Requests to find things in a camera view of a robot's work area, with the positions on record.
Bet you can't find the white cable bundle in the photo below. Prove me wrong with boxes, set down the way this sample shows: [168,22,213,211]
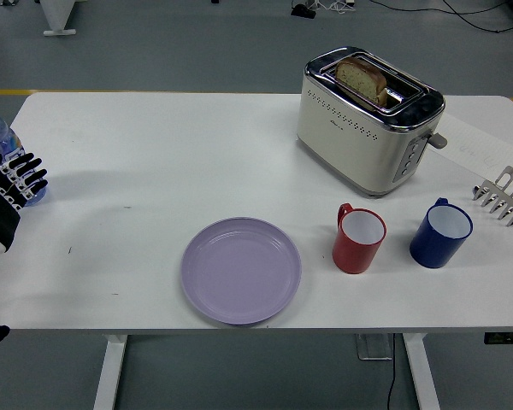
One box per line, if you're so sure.
[315,0,356,14]

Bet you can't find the black device on floor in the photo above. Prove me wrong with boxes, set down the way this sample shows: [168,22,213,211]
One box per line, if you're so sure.
[290,3,317,19]

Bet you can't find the grey floor plate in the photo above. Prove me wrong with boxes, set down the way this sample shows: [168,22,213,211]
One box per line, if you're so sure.
[353,333,395,360]

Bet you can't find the toasted bread slice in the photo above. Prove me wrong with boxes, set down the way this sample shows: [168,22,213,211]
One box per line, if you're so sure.
[334,57,389,108]

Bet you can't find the thin black cable under table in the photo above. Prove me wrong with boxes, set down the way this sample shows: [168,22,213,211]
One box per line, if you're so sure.
[386,333,398,410]

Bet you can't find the purple round plate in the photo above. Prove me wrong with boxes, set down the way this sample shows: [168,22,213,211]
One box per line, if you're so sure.
[180,216,303,328]

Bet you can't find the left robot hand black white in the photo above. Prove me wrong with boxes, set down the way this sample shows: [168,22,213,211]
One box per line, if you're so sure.
[0,152,49,266]

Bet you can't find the white paper sheet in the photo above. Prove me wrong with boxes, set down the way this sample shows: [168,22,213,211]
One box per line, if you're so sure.
[427,111,513,180]

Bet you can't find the blue mug white inside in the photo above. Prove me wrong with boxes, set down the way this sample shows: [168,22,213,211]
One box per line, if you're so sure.
[409,196,475,269]

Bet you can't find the white table leg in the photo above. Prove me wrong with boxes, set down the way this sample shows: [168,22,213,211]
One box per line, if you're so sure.
[92,333,129,410]
[401,332,442,410]

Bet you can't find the long black floor cable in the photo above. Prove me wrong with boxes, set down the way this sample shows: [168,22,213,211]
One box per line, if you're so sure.
[369,0,513,33]

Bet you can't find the cream and chrome toaster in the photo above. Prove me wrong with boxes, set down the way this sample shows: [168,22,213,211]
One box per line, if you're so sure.
[296,45,449,200]

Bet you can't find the white furniture base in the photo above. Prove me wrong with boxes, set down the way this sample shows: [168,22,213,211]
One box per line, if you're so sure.
[37,0,77,38]

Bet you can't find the silver metal tongs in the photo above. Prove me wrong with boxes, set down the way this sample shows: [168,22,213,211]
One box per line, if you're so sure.
[469,165,513,227]

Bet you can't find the red mug white inside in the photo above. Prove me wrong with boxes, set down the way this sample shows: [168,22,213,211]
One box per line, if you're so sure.
[331,202,388,275]

